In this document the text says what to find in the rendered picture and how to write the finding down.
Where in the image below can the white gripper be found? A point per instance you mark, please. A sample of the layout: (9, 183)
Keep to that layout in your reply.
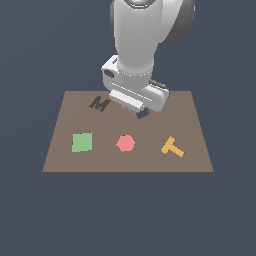
(133, 87)

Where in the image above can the brown board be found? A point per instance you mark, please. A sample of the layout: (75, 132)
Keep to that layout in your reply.
(126, 133)

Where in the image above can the pink hexagon block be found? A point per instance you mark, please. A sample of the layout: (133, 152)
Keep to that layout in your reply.
(125, 143)

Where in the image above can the dark letter M block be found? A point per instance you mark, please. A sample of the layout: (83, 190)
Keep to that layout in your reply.
(99, 104)

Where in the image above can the orange T-shaped block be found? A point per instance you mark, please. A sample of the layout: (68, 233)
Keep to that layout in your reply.
(172, 147)

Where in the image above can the green square block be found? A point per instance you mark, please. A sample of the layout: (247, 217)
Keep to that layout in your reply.
(81, 142)

